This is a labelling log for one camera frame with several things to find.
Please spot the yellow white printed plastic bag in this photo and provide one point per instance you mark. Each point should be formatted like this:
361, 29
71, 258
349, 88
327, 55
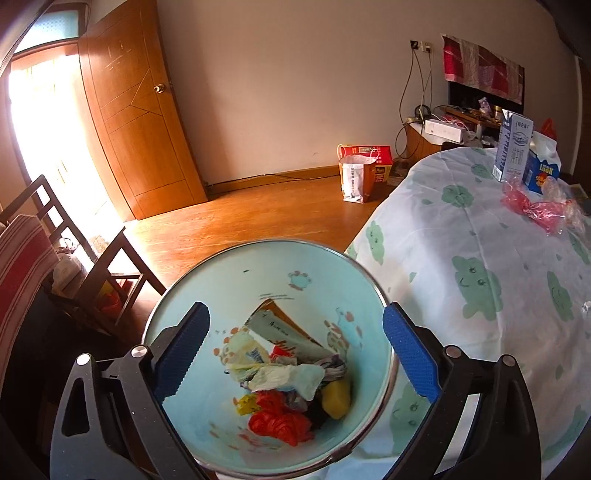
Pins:
249, 364

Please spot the wall power outlet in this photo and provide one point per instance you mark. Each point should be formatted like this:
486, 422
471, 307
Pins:
421, 45

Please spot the red gift box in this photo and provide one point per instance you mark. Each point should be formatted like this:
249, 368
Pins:
381, 155

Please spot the red patterned cloth cover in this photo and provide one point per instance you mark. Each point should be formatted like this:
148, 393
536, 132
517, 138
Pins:
475, 66

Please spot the black television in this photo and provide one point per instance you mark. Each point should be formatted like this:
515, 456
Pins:
464, 96

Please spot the red bag on cabinet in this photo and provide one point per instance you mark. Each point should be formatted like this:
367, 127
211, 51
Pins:
549, 129

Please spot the orange yellow snack bag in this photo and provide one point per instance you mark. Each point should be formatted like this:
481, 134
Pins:
274, 326

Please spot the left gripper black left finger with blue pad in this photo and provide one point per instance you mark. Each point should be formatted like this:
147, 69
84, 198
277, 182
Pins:
111, 423

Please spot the dark wooden chair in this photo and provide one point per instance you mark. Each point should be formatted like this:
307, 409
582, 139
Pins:
80, 295

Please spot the light blue cartoon trash bin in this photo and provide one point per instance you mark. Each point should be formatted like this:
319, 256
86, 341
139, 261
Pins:
326, 293

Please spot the wooden door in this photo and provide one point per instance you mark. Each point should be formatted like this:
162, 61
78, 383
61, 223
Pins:
134, 112

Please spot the red crumpled plastic bag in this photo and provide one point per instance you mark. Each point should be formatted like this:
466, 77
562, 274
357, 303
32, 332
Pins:
274, 419

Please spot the yellow sponge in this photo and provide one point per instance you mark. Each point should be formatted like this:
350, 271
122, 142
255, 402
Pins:
336, 398

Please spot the tall white milk carton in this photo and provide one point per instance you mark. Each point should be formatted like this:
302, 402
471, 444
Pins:
513, 147

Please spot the red striped blanket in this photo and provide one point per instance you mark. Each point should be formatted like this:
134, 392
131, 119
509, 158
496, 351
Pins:
27, 257

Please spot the white paper shopping bag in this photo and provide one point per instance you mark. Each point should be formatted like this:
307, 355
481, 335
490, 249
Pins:
358, 177

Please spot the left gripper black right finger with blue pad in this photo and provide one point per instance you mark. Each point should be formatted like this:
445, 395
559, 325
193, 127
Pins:
503, 441

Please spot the pink transparent plastic bag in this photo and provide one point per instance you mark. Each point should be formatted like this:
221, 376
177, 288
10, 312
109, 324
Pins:
548, 215

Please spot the clear crumpled plastic bag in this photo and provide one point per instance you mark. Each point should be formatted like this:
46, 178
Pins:
576, 212

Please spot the blue white LOOK carton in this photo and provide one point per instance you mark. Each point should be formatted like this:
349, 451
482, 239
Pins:
543, 161

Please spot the plaid checkered cloth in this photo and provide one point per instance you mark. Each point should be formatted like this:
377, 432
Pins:
328, 373

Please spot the white long box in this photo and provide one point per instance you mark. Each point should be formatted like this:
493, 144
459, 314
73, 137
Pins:
447, 131

